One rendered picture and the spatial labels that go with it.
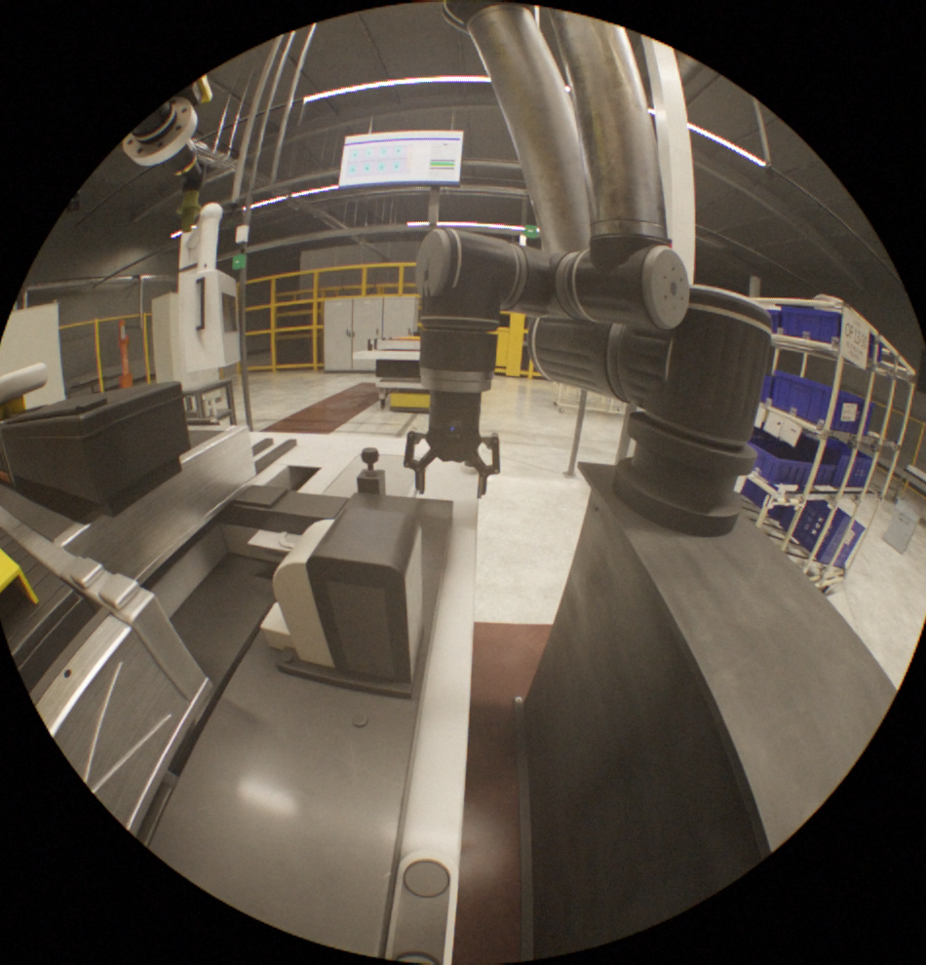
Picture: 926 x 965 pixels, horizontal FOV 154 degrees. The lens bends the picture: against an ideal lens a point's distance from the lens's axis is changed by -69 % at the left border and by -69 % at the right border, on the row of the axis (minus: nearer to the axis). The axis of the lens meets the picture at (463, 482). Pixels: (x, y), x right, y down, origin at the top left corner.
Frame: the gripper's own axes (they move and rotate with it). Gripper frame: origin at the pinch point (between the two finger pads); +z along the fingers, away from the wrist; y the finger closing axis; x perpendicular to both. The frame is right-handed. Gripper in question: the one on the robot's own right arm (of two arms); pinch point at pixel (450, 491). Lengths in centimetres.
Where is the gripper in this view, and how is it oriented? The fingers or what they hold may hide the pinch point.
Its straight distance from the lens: 55.1
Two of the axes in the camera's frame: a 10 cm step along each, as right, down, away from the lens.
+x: 0.5, -4.2, 9.1
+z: -0.6, 9.1, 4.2
